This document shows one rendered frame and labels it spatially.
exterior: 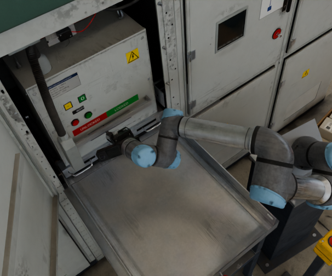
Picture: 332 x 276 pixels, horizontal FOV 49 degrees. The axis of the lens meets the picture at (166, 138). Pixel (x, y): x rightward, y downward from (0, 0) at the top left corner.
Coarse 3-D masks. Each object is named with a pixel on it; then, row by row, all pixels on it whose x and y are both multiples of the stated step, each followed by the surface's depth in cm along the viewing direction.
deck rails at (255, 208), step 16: (192, 144) 168; (208, 160) 163; (224, 176) 157; (80, 192) 159; (240, 192) 152; (256, 208) 147; (96, 224) 150; (272, 224) 143; (112, 240) 145; (128, 272) 130
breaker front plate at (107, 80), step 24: (120, 48) 136; (144, 48) 143; (72, 72) 129; (96, 72) 136; (120, 72) 144; (144, 72) 152; (72, 96) 136; (96, 96) 144; (120, 96) 152; (144, 96) 162; (48, 120) 137; (96, 144) 162
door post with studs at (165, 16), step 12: (156, 0) 127; (168, 0) 130; (156, 12) 136; (168, 12) 133; (168, 24) 137; (168, 36) 141; (168, 48) 145; (168, 60) 150; (168, 72) 155; (168, 84) 158; (168, 96) 166
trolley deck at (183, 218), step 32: (128, 160) 168; (192, 160) 165; (64, 192) 160; (96, 192) 159; (128, 192) 158; (160, 192) 157; (192, 192) 156; (224, 192) 154; (128, 224) 149; (160, 224) 148; (192, 224) 147; (224, 224) 146; (256, 224) 145; (128, 256) 141; (160, 256) 140; (192, 256) 139; (224, 256) 138
